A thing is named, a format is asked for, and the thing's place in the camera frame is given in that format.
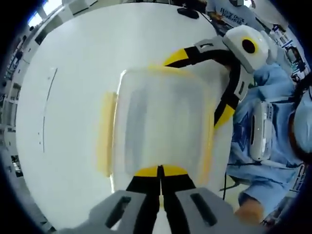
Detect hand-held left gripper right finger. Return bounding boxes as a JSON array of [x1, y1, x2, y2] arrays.
[[160, 165, 244, 234]]

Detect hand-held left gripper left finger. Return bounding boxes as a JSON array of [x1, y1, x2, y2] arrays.
[[89, 165, 162, 234]]

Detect clear storage box lid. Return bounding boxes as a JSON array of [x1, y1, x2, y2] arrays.
[[116, 69, 215, 177]]

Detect clear plastic storage box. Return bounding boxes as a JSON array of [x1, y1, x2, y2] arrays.
[[111, 67, 221, 193]]

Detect yellow plastic latch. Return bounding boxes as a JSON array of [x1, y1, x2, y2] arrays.
[[97, 91, 117, 178]]

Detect black flat device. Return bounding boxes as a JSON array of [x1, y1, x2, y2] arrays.
[[176, 7, 200, 20]]

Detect person's blue-clothed torso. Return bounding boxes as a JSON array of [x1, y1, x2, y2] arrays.
[[226, 62, 312, 214]]

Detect black cable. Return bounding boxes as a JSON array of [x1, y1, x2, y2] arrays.
[[219, 168, 236, 199]]

